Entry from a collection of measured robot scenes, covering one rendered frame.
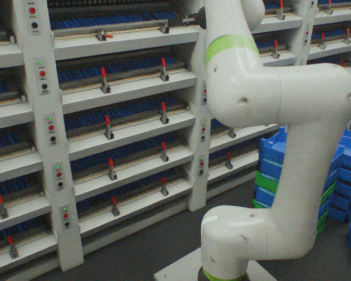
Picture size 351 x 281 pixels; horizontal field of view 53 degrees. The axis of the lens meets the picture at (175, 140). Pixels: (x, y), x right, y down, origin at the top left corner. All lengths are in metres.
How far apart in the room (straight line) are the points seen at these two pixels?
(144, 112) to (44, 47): 0.53
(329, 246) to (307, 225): 0.96
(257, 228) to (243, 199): 1.12
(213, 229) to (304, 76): 0.43
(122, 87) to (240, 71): 0.79
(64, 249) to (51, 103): 0.64
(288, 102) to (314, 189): 0.24
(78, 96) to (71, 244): 0.63
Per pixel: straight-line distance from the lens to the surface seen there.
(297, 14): 2.05
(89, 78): 1.37
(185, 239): 1.74
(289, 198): 0.85
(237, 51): 0.70
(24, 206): 1.44
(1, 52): 1.20
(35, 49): 1.21
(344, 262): 1.81
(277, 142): 1.78
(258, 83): 0.65
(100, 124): 1.44
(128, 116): 1.50
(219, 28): 0.78
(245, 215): 0.92
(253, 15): 1.05
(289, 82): 0.67
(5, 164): 1.33
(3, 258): 1.54
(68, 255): 1.61
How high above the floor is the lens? 1.17
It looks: 27 degrees down
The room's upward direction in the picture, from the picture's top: 1 degrees clockwise
